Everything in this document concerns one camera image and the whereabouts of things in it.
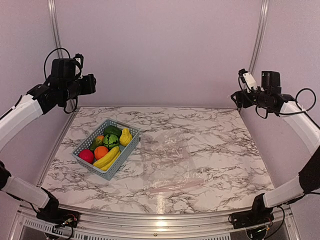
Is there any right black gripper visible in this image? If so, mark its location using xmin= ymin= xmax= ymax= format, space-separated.
xmin=230 ymin=86 xmax=270 ymax=109

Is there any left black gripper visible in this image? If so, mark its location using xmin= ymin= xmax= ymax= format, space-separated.
xmin=62 ymin=73 xmax=96 ymax=102

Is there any green watermelon ball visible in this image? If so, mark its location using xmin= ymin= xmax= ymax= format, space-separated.
xmin=103 ymin=133 xmax=120 ymax=150

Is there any yellow pear toy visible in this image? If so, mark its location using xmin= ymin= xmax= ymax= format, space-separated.
xmin=119 ymin=128 xmax=133 ymax=147

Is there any orange toy fruit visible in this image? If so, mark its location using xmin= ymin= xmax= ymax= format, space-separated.
xmin=94 ymin=145 xmax=109 ymax=160

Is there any grey perforated plastic basket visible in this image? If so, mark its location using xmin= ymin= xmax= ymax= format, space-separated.
xmin=72 ymin=118 xmax=141 ymax=181

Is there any yellow banana bunch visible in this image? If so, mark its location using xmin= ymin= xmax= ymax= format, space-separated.
xmin=93 ymin=146 xmax=121 ymax=171

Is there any clear zip top bag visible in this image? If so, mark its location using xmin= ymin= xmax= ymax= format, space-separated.
xmin=140 ymin=128 xmax=204 ymax=195

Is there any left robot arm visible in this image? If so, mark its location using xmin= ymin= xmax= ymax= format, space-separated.
xmin=0 ymin=53 xmax=97 ymax=223

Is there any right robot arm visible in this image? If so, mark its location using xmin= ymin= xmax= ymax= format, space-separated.
xmin=231 ymin=69 xmax=320 ymax=224

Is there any green bell pepper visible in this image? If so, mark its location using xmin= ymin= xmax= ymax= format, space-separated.
xmin=103 ymin=125 xmax=122 ymax=138

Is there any green orange mango toy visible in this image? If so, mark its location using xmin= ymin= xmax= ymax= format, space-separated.
xmin=89 ymin=135 xmax=104 ymax=152

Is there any red apple toy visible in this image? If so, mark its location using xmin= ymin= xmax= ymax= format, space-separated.
xmin=78 ymin=149 xmax=95 ymax=164

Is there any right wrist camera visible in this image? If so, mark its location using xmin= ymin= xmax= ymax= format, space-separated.
xmin=238 ymin=68 xmax=258 ymax=93

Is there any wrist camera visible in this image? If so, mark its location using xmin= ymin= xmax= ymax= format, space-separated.
xmin=73 ymin=53 xmax=84 ymax=79
xmin=238 ymin=68 xmax=258 ymax=93

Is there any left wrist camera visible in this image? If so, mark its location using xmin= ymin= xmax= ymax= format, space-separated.
xmin=73 ymin=53 xmax=84 ymax=79

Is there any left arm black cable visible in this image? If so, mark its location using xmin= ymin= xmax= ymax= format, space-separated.
xmin=43 ymin=47 xmax=76 ymax=115

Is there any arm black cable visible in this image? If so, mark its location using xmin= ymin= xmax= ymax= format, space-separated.
xmin=254 ymin=87 xmax=317 ymax=120
xmin=43 ymin=47 xmax=76 ymax=115

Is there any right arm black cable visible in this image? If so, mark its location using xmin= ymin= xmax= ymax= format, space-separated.
xmin=254 ymin=87 xmax=317 ymax=120

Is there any left aluminium frame post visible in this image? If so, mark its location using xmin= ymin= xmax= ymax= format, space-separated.
xmin=47 ymin=0 xmax=77 ymax=112

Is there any aluminium frame post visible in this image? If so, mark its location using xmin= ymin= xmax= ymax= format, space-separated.
xmin=249 ymin=0 xmax=270 ymax=74
xmin=47 ymin=0 xmax=77 ymax=112

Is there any right aluminium frame post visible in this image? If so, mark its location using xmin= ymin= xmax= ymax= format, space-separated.
xmin=249 ymin=0 xmax=270 ymax=74

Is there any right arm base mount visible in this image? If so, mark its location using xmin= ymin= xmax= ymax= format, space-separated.
xmin=228 ymin=210 xmax=275 ymax=229

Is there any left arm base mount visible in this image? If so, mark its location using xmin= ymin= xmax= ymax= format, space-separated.
xmin=36 ymin=205 xmax=80 ymax=228

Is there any front aluminium frame rail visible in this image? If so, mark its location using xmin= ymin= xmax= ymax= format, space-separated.
xmin=3 ymin=202 xmax=302 ymax=240

